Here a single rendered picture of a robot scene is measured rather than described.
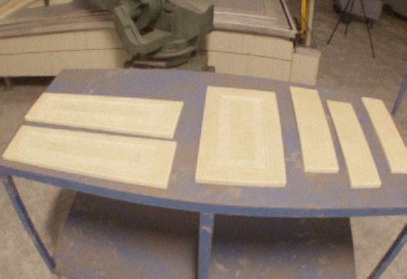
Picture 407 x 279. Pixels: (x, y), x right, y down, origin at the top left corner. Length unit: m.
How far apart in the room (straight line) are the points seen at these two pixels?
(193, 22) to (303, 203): 1.58
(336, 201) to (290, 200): 0.16
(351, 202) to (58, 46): 2.89
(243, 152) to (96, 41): 2.25
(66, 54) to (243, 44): 1.60
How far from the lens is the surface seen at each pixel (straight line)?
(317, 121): 1.40
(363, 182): 1.20
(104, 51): 3.24
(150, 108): 1.39
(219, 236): 1.92
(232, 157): 1.17
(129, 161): 1.16
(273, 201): 1.08
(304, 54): 3.06
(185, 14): 2.39
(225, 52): 3.03
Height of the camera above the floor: 1.82
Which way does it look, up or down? 38 degrees down
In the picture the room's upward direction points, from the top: 3 degrees clockwise
